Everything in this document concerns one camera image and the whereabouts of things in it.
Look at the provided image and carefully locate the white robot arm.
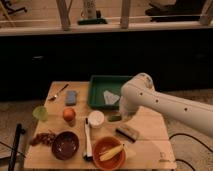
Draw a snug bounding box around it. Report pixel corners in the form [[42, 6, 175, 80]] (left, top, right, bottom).
[[119, 73, 213, 138]]

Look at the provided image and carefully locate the orange bowl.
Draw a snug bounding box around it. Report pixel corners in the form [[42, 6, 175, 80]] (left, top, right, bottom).
[[92, 137, 126, 171]]

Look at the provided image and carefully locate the orange fruit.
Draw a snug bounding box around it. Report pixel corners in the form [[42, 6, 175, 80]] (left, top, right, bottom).
[[63, 108, 76, 122]]

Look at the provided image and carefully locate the red dried chili bunch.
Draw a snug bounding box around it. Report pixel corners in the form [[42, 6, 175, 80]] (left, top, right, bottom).
[[30, 133, 56, 146]]

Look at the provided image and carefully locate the green plastic tray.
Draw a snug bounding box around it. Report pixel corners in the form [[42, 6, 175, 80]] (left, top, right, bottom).
[[87, 75, 131, 110]]

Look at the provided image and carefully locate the black office chair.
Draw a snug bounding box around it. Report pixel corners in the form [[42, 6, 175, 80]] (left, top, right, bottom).
[[0, 0, 28, 16]]

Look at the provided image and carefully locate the metal fork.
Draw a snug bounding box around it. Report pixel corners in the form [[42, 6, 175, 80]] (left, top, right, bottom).
[[48, 84, 69, 101]]

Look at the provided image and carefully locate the green plastic cup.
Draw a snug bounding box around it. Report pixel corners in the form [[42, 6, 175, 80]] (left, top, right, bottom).
[[32, 106, 48, 122]]

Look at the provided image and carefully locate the black cable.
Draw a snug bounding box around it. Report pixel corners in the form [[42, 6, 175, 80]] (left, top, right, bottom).
[[168, 132, 213, 171]]

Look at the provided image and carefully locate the wooden block brush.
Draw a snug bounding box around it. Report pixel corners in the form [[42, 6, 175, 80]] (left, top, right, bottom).
[[115, 124, 139, 142]]

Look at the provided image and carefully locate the blue sponge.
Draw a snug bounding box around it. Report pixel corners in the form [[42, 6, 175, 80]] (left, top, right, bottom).
[[65, 91, 77, 106]]

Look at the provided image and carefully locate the white paper cup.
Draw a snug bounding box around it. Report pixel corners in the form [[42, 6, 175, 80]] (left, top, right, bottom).
[[88, 111, 105, 128]]

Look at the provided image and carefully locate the black stand pole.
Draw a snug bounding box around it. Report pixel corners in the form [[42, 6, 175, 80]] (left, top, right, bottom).
[[8, 124, 26, 171]]

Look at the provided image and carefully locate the grey cloth in tray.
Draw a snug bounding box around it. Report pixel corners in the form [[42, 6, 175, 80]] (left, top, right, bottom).
[[103, 90, 120, 105]]

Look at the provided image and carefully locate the yellow corn cob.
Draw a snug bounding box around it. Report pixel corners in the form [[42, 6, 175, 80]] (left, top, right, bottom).
[[100, 145, 123, 161]]

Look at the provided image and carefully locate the dark brown bowl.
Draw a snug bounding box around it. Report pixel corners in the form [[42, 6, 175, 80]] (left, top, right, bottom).
[[51, 131, 79, 160]]

